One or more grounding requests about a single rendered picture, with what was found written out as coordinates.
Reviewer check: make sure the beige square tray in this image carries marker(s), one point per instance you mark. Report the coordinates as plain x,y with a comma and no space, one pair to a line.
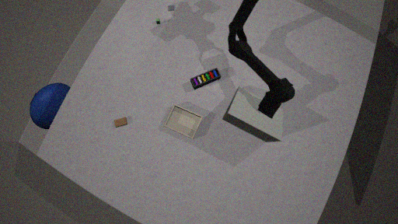
183,121

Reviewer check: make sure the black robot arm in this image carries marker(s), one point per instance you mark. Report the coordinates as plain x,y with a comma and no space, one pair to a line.
281,90

